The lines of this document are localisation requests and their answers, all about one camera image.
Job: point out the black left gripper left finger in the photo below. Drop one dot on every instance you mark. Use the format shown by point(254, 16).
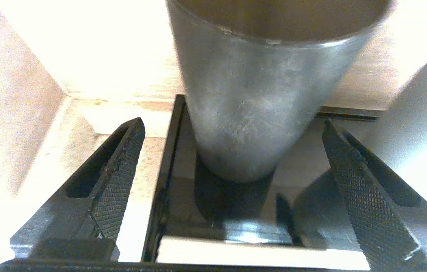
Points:
point(111, 189)

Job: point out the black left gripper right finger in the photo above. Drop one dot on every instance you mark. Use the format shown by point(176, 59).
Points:
point(372, 204)

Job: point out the black plastic cup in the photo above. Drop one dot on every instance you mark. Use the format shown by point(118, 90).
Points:
point(259, 105)

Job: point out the black amenity drawer box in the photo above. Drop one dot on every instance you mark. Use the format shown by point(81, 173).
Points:
point(183, 211)

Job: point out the light grey plastic cup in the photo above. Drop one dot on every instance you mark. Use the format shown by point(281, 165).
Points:
point(425, 132)

